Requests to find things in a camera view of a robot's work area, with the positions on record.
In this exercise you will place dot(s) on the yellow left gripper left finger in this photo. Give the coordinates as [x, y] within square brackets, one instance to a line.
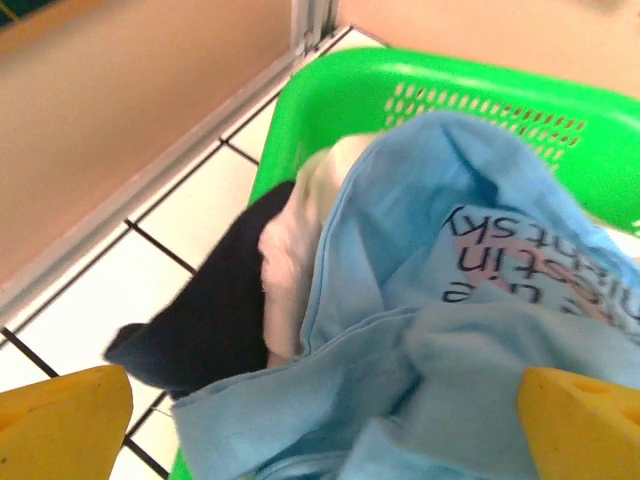
[55, 425]

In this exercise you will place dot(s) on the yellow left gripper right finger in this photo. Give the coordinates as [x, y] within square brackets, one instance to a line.
[585, 430]

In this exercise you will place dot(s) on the light blue printed t-shirt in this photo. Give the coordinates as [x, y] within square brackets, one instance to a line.
[400, 360]

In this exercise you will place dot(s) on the navy blue t-shirt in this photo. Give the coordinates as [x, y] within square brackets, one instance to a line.
[220, 320]

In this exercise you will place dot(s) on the white t-shirt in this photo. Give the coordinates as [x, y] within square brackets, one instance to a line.
[300, 235]

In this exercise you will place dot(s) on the green plastic laundry basket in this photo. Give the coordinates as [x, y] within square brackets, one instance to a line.
[340, 95]

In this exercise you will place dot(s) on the aluminium table side rail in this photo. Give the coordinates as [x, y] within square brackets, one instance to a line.
[150, 180]

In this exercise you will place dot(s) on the aluminium frame post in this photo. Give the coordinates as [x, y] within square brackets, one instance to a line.
[311, 22]

